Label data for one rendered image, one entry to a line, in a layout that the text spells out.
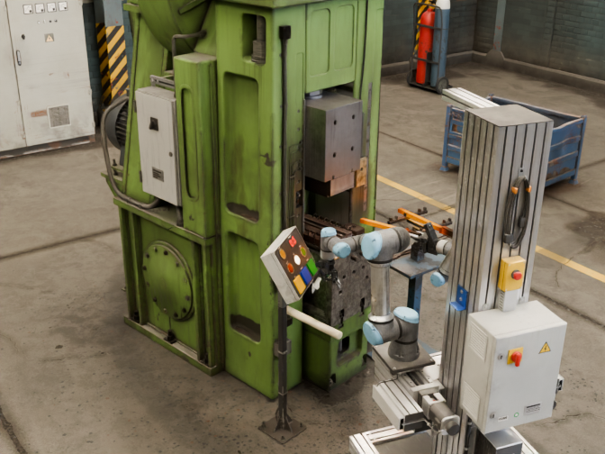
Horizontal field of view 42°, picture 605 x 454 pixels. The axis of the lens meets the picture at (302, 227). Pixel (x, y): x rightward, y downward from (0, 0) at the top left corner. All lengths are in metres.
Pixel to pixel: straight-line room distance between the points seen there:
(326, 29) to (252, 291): 1.56
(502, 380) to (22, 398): 2.95
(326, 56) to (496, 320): 1.74
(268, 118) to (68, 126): 5.49
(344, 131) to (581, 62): 8.54
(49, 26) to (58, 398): 5.00
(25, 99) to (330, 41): 5.38
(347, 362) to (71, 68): 5.43
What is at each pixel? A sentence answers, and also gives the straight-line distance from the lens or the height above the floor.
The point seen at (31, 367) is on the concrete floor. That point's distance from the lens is 5.38.
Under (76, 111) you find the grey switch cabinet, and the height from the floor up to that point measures 0.41.
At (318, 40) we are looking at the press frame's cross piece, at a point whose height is 2.09.
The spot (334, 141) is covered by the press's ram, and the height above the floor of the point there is 1.58.
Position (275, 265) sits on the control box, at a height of 1.13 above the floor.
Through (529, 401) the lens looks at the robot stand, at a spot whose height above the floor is 0.88.
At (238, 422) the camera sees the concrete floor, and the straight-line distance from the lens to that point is 4.68.
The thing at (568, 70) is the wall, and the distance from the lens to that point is 12.69.
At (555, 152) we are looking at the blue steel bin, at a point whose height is 0.43.
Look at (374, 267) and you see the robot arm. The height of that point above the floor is 1.31.
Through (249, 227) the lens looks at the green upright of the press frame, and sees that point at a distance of 4.39.
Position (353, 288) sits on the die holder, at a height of 0.66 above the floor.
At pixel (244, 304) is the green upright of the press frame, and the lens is 4.76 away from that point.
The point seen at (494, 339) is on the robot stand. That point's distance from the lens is 3.21.
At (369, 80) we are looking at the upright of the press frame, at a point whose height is 1.81.
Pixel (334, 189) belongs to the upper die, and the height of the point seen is 1.30.
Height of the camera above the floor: 2.89
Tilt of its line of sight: 24 degrees down
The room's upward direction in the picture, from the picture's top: 1 degrees clockwise
